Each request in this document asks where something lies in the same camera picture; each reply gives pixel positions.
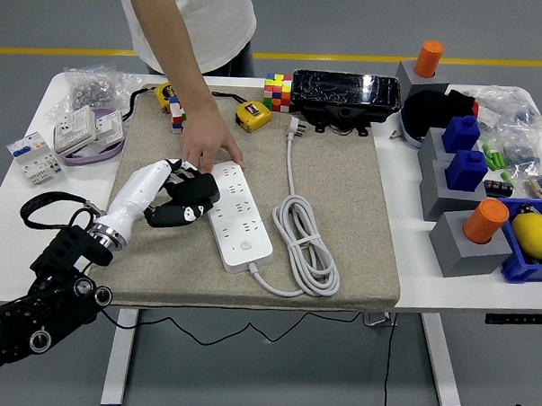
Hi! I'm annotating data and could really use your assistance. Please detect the person's right hand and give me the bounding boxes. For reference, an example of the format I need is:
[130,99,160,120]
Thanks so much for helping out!
[177,101,250,176]

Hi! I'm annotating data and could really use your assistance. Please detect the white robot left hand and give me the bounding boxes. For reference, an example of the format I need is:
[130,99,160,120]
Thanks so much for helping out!
[97,154,223,252]

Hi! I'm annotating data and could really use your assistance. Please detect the black plug adapter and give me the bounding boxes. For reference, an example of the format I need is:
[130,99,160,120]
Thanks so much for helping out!
[162,171,222,209]

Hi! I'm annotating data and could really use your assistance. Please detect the white power strip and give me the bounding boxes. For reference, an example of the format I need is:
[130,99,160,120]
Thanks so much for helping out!
[203,160,278,275]

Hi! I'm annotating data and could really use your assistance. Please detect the scrambled puzzle cube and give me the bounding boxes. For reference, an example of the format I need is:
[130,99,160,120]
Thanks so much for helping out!
[167,94,188,136]

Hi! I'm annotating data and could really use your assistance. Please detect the purple ribbon roll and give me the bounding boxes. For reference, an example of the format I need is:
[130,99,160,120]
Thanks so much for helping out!
[58,105,128,170]

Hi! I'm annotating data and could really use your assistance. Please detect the square yellow tape measure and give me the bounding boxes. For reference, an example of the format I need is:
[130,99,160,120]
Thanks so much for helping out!
[209,90,274,135]

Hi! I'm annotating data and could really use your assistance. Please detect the round yellow tape measure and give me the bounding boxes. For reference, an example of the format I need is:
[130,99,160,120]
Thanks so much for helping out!
[120,80,176,124]

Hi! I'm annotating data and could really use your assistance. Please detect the neon puzzle cube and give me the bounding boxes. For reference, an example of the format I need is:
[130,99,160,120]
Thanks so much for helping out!
[262,73,295,114]

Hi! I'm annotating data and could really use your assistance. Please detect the black desk control panel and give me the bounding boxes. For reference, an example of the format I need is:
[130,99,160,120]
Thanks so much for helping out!
[484,313,542,327]

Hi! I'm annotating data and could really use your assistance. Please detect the clear bag of nuts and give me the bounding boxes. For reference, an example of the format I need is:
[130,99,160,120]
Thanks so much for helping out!
[47,58,143,122]

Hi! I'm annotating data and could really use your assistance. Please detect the white blue circuit breaker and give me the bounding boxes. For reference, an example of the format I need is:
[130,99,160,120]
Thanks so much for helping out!
[4,129,67,188]

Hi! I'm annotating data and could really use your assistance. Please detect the white table leg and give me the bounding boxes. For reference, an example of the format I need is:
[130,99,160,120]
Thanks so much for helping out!
[417,312,466,406]
[99,306,139,406]

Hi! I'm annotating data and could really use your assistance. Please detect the person's torso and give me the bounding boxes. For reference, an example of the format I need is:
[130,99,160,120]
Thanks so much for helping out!
[111,0,258,80]

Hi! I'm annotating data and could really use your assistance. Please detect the glossy black box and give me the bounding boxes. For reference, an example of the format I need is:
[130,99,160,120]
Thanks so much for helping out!
[290,68,404,125]

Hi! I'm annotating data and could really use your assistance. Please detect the blue plastic bin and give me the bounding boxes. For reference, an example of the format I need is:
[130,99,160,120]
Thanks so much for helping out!
[494,196,542,285]

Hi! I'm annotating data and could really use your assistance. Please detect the grey-brown mat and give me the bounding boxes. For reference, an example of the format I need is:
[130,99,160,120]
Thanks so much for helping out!
[84,78,411,318]

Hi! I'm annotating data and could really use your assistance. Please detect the grey block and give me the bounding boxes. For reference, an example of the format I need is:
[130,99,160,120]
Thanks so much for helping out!
[417,158,490,225]
[395,59,453,102]
[416,127,455,179]
[427,208,515,282]

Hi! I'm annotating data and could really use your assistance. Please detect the yellow lemon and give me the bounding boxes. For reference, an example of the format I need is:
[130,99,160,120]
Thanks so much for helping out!
[510,212,542,259]

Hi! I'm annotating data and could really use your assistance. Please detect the orange cylinder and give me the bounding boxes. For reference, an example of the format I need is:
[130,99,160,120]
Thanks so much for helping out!
[462,197,511,247]
[413,40,446,80]

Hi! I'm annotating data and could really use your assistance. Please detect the white dish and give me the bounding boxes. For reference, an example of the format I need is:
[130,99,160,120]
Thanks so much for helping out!
[397,107,427,150]

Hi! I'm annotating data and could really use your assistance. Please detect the black cloth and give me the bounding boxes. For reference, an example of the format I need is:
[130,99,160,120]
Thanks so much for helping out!
[402,86,479,141]

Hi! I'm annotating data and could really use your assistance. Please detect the black component strip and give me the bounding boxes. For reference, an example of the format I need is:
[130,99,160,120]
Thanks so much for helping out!
[483,178,516,200]

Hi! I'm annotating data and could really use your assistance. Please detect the blue block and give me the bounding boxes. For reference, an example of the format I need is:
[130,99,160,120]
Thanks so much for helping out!
[444,149,490,194]
[440,113,483,155]

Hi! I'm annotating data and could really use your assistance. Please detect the green plastic pegs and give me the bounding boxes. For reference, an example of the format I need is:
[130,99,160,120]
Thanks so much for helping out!
[480,144,508,172]

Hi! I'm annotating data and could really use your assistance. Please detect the clear bag blue parts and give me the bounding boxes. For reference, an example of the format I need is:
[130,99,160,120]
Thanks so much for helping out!
[496,125,542,178]

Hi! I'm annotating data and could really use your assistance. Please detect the large clear parts bag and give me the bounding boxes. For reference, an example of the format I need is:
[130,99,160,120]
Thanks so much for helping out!
[460,84,542,135]

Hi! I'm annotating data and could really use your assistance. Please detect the white wall socket plate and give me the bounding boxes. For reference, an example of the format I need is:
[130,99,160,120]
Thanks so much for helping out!
[92,108,127,145]
[52,102,99,156]

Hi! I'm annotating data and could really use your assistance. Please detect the white power strip cable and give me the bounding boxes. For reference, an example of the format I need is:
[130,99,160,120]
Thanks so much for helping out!
[247,113,349,299]

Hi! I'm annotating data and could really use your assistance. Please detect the black bracket mount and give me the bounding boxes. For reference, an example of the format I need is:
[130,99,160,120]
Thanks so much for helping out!
[299,102,374,139]

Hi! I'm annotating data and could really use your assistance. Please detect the hanging black cable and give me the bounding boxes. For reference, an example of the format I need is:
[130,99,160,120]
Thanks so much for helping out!
[381,312,400,406]

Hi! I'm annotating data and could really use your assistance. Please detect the thin black adapter cord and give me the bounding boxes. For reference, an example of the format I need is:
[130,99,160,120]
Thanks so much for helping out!
[81,255,372,354]

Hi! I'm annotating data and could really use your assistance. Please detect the metal under-table bracket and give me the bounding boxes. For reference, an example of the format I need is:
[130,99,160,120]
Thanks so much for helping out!
[362,311,400,329]

